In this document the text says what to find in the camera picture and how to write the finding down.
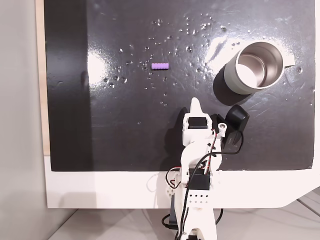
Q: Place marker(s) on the black oval camera box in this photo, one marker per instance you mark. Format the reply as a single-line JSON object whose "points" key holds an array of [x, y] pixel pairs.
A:
{"points": [[236, 125]]}

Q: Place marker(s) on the black table mat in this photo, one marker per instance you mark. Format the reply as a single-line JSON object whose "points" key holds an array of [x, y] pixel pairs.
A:
{"points": [[125, 125]]}

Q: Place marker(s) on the purple ribbed pen grip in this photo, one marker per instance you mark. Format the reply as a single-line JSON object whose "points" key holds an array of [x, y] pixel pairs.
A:
{"points": [[160, 66]]}

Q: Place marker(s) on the pale green steel mug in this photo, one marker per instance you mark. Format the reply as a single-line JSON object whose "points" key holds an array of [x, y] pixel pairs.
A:
{"points": [[250, 72]]}

